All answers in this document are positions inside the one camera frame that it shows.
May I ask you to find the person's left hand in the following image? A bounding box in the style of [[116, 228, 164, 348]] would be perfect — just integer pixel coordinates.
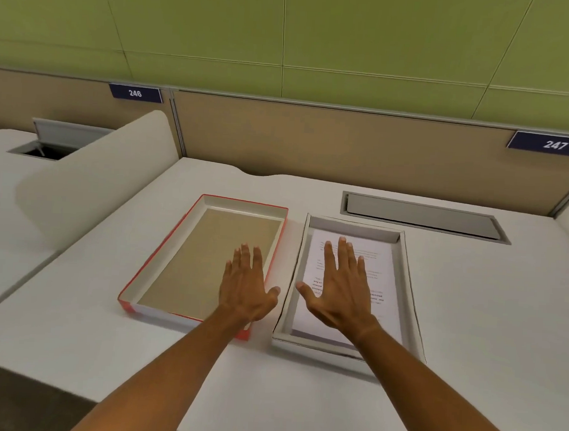
[[217, 241, 284, 326]]

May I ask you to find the person's right hand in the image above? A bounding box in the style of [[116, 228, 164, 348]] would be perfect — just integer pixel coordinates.
[[292, 235, 385, 346]]

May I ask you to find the person's right forearm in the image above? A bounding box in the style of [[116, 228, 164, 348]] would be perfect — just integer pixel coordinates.
[[345, 321, 529, 431]]

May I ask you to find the person's left forearm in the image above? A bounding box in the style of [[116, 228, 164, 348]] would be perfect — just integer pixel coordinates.
[[68, 302, 253, 431]]

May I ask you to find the stack of printed white paper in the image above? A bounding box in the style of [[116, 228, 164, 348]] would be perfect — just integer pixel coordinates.
[[289, 228, 406, 349]]

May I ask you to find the brown cardboard sheet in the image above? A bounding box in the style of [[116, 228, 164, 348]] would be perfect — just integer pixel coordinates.
[[136, 205, 284, 326]]

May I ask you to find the white shallow cardboard box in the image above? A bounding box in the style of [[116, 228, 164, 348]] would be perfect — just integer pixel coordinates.
[[271, 211, 435, 370]]

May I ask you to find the red shallow cardboard box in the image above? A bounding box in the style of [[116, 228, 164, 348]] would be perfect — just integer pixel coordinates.
[[115, 190, 290, 345]]

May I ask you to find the beige partition panel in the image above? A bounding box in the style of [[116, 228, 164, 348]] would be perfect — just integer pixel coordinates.
[[165, 88, 569, 220], [0, 67, 179, 142]]

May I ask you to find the blue desk number label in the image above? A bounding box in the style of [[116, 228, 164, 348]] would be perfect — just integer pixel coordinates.
[[507, 130, 569, 157], [108, 83, 164, 105]]

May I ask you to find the closed grey desk cable hatch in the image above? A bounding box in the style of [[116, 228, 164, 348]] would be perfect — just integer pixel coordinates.
[[339, 191, 514, 245]]

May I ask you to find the open grey desk cable hatch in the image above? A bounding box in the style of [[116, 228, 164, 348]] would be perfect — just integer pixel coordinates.
[[7, 116, 115, 165]]

